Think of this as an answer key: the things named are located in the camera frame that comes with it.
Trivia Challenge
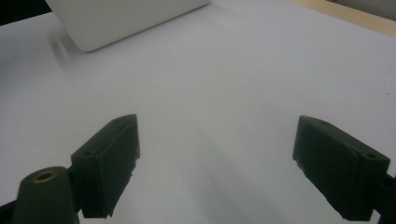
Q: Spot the dark curtain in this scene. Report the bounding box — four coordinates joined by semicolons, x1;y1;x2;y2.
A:
0;0;52;27

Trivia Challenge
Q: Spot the white rectangular storage box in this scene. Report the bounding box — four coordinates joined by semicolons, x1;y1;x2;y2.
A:
45;0;213;53

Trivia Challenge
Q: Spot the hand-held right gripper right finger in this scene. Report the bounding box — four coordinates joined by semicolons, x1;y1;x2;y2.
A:
292;115;391;222

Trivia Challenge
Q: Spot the white table sheet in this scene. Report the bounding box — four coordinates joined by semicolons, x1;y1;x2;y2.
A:
0;0;396;224

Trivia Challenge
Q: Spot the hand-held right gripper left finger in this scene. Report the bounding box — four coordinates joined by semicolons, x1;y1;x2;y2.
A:
70;114;141;219

